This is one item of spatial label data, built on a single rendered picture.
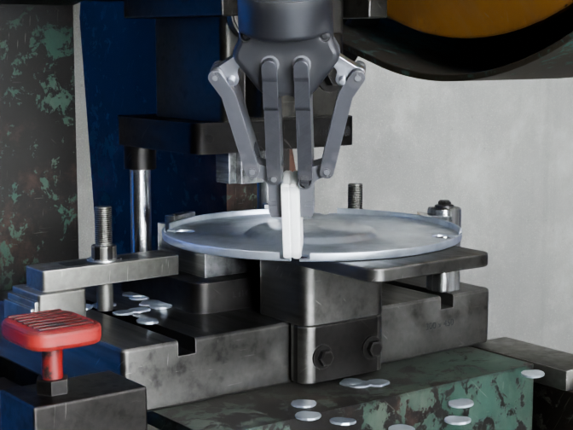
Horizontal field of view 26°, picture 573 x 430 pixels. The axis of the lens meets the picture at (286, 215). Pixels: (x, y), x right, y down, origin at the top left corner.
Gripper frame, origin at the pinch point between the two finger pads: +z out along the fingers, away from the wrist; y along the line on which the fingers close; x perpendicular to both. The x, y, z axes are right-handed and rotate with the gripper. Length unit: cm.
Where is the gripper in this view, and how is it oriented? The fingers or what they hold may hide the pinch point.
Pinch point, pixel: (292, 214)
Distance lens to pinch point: 105.8
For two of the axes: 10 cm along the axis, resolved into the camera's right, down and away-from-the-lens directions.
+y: 10.0, 0.1, -1.0
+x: 0.9, -4.5, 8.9
